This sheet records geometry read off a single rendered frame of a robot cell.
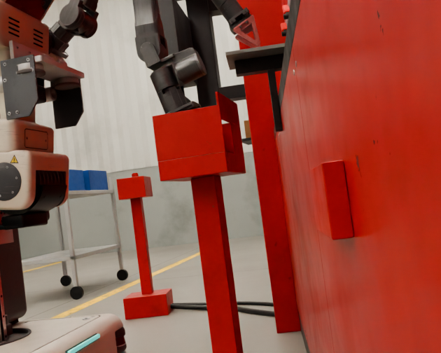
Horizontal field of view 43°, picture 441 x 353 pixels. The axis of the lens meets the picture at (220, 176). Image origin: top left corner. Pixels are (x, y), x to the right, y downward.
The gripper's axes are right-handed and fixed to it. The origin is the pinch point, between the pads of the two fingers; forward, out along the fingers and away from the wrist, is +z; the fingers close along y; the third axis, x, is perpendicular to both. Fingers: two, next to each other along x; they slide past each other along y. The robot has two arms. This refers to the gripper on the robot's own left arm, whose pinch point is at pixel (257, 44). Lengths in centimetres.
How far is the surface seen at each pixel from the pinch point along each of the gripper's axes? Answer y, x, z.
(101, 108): 742, 167, -235
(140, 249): 162, 103, 20
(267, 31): 87, -19, -21
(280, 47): -7.7, -3.6, 6.1
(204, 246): -29, 42, 38
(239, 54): -7.1, 6.4, 0.7
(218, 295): -29, 46, 49
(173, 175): -35, 37, 20
